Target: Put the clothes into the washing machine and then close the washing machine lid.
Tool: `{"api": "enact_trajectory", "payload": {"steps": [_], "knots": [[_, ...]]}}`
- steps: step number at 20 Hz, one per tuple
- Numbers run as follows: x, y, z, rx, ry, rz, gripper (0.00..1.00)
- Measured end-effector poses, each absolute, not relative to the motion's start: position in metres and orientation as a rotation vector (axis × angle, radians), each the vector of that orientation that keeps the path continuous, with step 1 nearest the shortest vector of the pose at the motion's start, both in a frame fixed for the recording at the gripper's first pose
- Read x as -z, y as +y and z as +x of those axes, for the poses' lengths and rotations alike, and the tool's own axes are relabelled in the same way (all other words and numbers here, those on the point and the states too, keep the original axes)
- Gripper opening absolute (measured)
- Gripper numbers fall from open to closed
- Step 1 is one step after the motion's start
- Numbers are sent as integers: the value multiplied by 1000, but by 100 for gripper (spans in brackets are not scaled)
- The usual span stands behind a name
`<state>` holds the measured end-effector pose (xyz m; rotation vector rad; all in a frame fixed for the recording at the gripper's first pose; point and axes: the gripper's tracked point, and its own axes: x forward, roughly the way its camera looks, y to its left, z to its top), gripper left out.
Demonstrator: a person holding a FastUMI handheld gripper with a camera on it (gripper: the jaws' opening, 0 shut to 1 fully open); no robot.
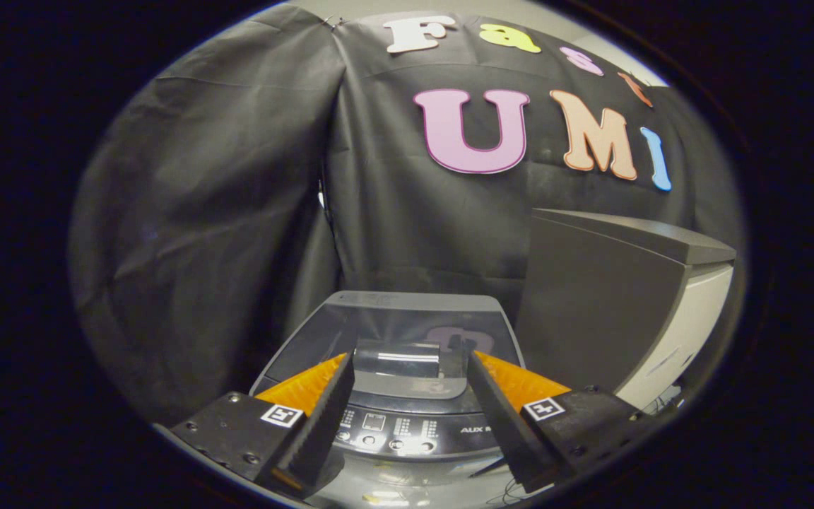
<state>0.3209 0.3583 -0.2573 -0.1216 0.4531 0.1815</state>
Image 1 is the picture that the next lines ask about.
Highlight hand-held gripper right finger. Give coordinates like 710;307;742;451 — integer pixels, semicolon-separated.
468;351;655;494

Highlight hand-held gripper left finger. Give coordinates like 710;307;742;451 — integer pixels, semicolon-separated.
167;353;356;500

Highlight white cabinet with grey top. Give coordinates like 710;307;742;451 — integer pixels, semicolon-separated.
513;209;738;414

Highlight black backdrop cloth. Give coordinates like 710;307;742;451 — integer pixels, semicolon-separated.
68;4;745;425

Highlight thin dark cables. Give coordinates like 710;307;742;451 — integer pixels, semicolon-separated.
469;458;524;507

